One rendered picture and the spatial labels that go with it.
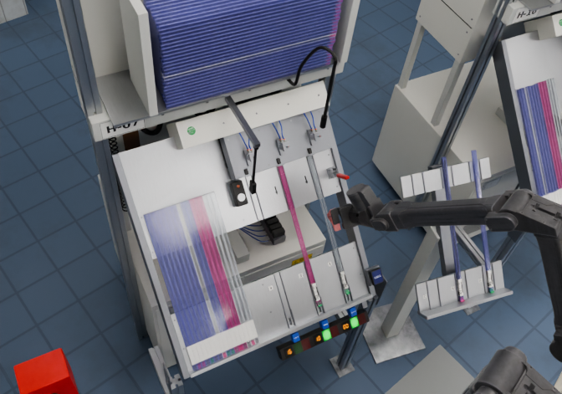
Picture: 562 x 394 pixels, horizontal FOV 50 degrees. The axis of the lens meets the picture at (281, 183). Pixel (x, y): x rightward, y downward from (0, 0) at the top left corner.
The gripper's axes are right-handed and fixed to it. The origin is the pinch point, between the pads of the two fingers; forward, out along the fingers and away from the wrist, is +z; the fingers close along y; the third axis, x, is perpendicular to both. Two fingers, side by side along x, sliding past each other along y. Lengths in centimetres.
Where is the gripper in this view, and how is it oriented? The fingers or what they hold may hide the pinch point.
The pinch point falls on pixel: (342, 211)
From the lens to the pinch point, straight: 188.3
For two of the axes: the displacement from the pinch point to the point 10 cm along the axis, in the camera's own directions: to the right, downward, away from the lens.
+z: -3.8, -0.5, 9.2
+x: 2.5, 9.5, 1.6
